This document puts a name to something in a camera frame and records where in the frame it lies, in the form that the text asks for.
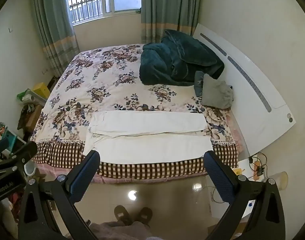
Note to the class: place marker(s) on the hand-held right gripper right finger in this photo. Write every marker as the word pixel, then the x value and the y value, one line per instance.
pixel 217 178

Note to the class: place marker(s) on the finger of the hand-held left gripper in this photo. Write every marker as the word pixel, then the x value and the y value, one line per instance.
pixel 22 153
pixel 0 147

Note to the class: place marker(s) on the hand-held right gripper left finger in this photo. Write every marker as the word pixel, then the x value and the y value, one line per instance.
pixel 83 180

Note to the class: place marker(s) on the white towel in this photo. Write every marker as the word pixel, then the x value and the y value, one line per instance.
pixel 147 145

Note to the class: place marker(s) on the colourful picture book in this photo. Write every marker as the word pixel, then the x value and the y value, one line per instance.
pixel 0 130

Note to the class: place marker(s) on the white nightstand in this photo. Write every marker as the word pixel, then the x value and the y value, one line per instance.
pixel 245 166

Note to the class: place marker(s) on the brown wooden stool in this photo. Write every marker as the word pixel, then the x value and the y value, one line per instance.
pixel 30 117

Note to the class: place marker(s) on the orange power strip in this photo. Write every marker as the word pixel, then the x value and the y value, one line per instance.
pixel 257 167

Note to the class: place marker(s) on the dark slipper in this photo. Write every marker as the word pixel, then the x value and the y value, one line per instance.
pixel 145 216
pixel 122 215

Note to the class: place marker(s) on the green and white box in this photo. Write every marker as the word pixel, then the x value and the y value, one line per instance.
pixel 30 96

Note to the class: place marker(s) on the translucent plastic cup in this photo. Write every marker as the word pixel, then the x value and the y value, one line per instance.
pixel 281 180

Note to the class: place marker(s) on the person's pinkish grey robe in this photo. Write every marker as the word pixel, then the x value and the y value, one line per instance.
pixel 122 232

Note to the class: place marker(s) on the yellow box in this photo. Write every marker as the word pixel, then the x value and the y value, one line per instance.
pixel 42 90

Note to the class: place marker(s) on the white bed headboard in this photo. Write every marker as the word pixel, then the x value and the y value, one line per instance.
pixel 255 110

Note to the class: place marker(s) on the grey pillow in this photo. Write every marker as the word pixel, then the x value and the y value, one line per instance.
pixel 216 92

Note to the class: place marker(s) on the floral plush blanket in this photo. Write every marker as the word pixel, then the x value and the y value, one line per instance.
pixel 105 85

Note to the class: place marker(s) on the small dark green cushion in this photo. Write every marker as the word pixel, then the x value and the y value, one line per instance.
pixel 198 82

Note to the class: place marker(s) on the dark green blanket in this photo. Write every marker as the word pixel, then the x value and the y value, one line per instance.
pixel 177 60

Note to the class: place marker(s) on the grey-green curtain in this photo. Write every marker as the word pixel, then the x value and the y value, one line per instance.
pixel 55 25
pixel 167 7

